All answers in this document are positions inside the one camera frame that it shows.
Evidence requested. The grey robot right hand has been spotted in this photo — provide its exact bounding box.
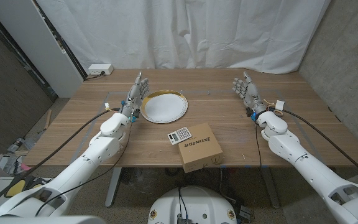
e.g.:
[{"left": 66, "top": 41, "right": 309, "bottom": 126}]
[{"left": 232, "top": 72, "right": 268, "bottom": 118}]

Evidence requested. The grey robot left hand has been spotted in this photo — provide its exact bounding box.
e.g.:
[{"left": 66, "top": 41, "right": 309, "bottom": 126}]
[{"left": 119, "top": 72, "right": 150, "bottom": 121}]

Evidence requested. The white pocket calculator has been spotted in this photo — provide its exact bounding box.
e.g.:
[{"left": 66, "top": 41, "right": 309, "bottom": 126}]
[{"left": 167, "top": 126, "right": 193, "bottom": 146}]

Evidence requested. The white paper plate gold rim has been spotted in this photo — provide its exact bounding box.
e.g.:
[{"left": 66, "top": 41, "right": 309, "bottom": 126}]
[{"left": 140, "top": 90, "right": 188, "bottom": 124}]

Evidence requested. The brown cardboard box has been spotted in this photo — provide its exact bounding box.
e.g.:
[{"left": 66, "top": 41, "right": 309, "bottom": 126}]
[{"left": 178, "top": 122, "right": 224, "bottom": 174}]

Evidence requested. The white power strip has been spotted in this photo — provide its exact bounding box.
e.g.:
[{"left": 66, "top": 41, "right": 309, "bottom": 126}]
[{"left": 88, "top": 63, "right": 114, "bottom": 76}]

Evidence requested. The white curtain backdrop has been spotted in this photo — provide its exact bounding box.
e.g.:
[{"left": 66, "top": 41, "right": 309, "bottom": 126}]
[{"left": 35, "top": 0, "right": 332, "bottom": 75}]

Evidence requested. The grey metal table leg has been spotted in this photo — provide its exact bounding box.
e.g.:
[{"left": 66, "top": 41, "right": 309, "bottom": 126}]
[
  {"left": 104, "top": 167, "right": 122, "bottom": 208},
  {"left": 260, "top": 167, "right": 281, "bottom": 210}
]

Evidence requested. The white cabinet panel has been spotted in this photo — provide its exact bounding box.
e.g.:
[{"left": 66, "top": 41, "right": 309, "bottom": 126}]
[{"left": 0, "top": 0, "right": 85, "bottom": 99}]

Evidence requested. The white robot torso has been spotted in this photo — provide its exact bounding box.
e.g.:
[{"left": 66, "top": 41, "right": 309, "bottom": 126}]
[{"left": 147, "top": 185, "right": 238, "bottom": 224}]

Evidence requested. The black yellow foot pedal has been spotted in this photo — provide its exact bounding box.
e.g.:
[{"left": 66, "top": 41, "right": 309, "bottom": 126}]
[{"left": 4, "top": 177, "right": 45, "bottom": 199}]

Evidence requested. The black power strip cord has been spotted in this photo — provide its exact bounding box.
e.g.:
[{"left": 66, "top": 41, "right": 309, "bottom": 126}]
[{"left": 83, "top": 71, "right": 106, "bottom": 82}]

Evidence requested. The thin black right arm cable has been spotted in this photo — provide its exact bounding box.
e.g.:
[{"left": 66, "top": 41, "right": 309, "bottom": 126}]
[{"left": 254, "top": 121, "right": 263, "bottom": 175}]

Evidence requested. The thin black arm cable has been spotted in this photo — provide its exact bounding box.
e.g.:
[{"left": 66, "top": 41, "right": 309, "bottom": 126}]
[
  {"left": 254, "top": 121, "right": 263, "bottom": 175},
  {"left": 35, "top": 121, "right": 133, "bottom": 217}
]

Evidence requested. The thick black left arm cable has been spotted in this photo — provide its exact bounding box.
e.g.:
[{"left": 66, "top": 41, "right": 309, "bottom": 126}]
[{"left": 0, "top": 108, "right": 121, "bottom": 212}]

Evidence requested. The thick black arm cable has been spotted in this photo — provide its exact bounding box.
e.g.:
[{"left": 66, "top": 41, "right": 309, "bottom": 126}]
[
  {"left": 0, "top": 108, "right": 121, "bottom": 212},
  {"left": 282, "top": 108, "right": 358, "bottom": 185}
]

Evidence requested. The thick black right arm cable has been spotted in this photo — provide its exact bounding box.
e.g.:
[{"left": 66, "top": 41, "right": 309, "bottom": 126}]
[{"left": 282, "top": 108, "right": 358, "bottom": 185}]

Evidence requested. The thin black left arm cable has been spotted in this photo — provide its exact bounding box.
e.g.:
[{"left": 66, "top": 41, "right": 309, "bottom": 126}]
[{"left": 35, "top": 121, "right": 133, "bottom": 217}]

